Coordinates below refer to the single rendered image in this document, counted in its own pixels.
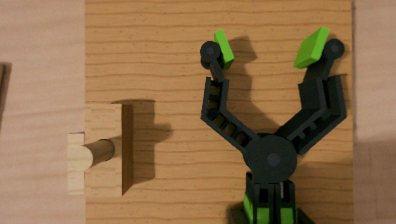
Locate small wooden block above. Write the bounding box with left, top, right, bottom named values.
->
left=85, top=104, right=133, bottom=197

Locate light wooden board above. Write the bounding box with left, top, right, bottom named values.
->
left=85, top=0, right=354, bottom=224

